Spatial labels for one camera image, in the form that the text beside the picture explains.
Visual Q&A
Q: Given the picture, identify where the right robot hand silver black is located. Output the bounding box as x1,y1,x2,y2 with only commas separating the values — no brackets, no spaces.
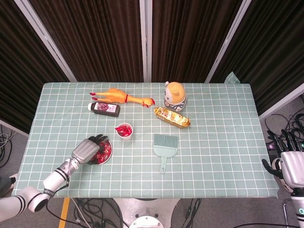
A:
261,129,304,193

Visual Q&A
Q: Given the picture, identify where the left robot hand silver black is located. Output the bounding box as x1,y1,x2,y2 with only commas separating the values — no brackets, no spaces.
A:
71,134,110,166

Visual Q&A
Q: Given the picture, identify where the pile of red candies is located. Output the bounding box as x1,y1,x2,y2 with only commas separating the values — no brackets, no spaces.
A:
94,141,112,164

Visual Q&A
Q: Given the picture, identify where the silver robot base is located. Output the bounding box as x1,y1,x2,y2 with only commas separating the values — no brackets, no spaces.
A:
114,198,181,228

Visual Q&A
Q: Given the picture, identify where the white paper cup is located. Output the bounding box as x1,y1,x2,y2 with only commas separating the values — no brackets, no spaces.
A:
115,123,133,142

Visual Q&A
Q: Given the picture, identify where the round metal plate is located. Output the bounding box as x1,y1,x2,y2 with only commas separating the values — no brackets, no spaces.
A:
91,139,113,165

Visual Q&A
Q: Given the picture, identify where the black device box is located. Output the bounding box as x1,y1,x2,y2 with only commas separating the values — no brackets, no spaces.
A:
267,141,304,158

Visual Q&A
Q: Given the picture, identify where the dark juice bottle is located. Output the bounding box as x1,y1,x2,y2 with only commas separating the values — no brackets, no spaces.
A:
87,101,121,118

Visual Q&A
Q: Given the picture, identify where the orange rubber chicken toy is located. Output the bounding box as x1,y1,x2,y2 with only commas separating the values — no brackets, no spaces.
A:
89,87,156,108

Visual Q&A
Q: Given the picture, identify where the yellow floor tape strip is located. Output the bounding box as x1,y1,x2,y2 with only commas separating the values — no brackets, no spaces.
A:
58,198,71,228

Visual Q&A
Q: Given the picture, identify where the green hand brush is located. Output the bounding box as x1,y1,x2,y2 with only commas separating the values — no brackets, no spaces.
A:
153,133,179,175

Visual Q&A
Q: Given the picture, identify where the green checked tablecloth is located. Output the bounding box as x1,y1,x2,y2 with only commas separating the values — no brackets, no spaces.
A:
13,71,279,199

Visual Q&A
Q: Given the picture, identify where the gold biscuit package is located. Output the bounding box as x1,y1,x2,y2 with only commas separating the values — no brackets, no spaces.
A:
153,106,191,129

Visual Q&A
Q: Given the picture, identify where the dark brown partition panel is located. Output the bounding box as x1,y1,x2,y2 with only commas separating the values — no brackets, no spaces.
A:
0,0,72,133
152,0,244,83
210,0,304,116
28,0,144,83

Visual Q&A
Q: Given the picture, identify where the yellow plush hamster toy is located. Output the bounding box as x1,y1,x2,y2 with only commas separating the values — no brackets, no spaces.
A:
163,81,188,112

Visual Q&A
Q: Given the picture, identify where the black floor cable bundle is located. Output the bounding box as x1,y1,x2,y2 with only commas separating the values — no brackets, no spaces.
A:
46,198,130,228
264,95,304,143

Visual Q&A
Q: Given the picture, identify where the grey floor cable bundle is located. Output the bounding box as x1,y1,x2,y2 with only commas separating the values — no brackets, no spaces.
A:
0,123,19,169

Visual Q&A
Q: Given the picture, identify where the white partition post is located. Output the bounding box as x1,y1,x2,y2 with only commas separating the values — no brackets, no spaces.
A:
139,0,152,83
14,0,78,83
204,0,252,83

